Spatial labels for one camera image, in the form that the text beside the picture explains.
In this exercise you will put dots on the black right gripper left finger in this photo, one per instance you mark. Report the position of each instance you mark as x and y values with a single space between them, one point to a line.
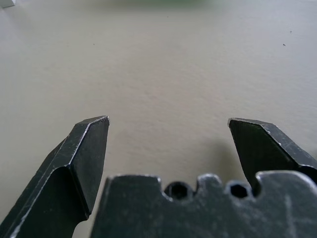
74 168

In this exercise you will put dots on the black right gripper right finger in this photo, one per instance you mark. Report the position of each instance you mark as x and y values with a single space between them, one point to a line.
267 148

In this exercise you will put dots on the white block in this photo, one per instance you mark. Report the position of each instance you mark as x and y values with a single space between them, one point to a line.
7 3

